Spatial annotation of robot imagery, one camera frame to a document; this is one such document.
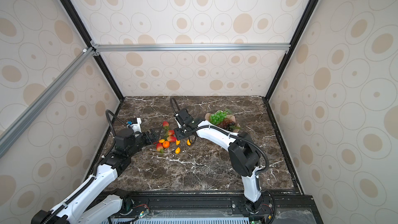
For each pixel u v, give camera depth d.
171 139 0.95
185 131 0.63
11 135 0.51
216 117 0.98
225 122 1.00
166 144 0.93
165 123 1.03
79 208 0.43
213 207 0.74
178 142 0.94
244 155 0.49
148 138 0.70
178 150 0.92
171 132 0.99
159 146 0.92
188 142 0.94
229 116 1.00
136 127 0.71
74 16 0.78
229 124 0.95
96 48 0.90
